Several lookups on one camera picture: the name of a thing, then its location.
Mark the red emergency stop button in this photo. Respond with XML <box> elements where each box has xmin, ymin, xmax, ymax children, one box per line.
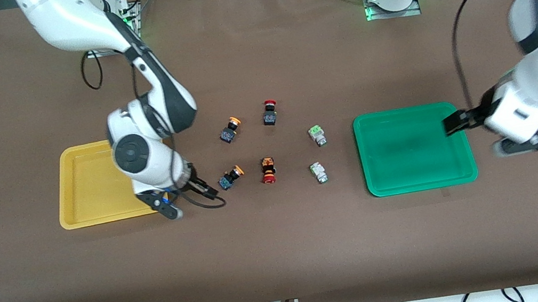
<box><xmin>258</xmin><ymin>156</ymin><xmax>279</xmax><ymax>186</ymax></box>

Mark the yellow plastic tray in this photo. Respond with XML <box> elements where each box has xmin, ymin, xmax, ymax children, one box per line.
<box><xmin>48</xmin><ymin>130</ymin><xmax>185</xmax><ymax>232</ymax></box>

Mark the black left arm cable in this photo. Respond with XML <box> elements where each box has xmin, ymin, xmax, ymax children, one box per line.
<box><xmin>444</xmin><ymin>0</ymin><xmax>538</xmax><ymax>113</ymax></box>

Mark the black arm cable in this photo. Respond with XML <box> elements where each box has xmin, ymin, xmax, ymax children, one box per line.
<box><xmin>444</xmin><ymin>0</ymin><xmax>538</xmax><ymax>113</ymax></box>
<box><xmin>79</xmin><ymin>49</ymin><xmax>106</xmax><ymax>92</ymax></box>

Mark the yellow push button switch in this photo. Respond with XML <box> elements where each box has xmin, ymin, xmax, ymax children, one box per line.
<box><xmin>216</xmin><ymin>164</ymin><xmax>247</xmax><ymax>192</ymax></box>
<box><xmin>217</xmin><ymin>115</ymin><xmax>245</xmax><ymax>145</ymax></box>

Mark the green push button switch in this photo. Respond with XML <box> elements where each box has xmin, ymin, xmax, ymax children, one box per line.
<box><xmin>309</xmin><ymin>160</ymin><xmax>330</xmax><ymax>186</ymax></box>
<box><xmin>307</xmin><ymin>123</ymin><xmax>329</xmax><ymax>149</ymax></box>

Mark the red push button switch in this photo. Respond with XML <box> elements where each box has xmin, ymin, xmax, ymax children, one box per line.
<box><xmin>260</xmin><ymin>99</ymin><xmax>281</xmax><ymax>128</ymax></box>

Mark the brown table cover sheet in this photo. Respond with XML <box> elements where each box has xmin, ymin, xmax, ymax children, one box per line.
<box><xmin>0</xmin><ymin>0</ymin><xmax>538</xmax><ymax>302</ymax></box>

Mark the green plastic tray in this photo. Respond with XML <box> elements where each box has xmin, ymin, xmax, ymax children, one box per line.
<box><xmin>351</xmin><ymin>98</ymin><xmax>480</xmax><ymax>200</ymax></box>

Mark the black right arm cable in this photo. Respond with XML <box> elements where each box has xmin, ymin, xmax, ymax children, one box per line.
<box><xmin>79</xmin><ymin>49</ymin><xmax>106</xmax><ymax>92</ymax></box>

